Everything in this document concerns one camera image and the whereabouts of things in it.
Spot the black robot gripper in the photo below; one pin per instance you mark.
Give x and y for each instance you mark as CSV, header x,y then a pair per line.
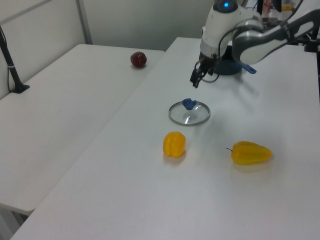
x,y
208,62

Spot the glass lid with blue knob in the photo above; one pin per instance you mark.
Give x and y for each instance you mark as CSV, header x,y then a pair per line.
x,y
189,113

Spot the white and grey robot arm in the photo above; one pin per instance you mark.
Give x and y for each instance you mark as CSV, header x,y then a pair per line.
x,y
250,40

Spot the dark blue saucepan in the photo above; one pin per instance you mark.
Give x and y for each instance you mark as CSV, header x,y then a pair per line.
x,y
228,68

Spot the dark red apple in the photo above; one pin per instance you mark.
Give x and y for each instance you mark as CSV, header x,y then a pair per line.
x,y
138,59

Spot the round yellow bell pepper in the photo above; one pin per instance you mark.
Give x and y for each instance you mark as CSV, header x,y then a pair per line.
x,y
174,147

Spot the long yellow bell pepper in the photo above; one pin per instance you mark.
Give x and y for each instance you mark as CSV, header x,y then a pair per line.
x,y
250,153

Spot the yellow tool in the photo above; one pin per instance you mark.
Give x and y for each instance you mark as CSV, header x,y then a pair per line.
x,y
287,8

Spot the black clamp stand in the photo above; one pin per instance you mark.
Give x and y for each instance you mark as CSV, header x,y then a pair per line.
x,y
312,46

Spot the grey metal partition post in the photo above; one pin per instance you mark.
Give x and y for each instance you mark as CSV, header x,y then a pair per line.
x,y
84,21

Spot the black camera stand pole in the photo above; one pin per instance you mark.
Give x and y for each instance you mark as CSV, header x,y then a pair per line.
x,y
11,67

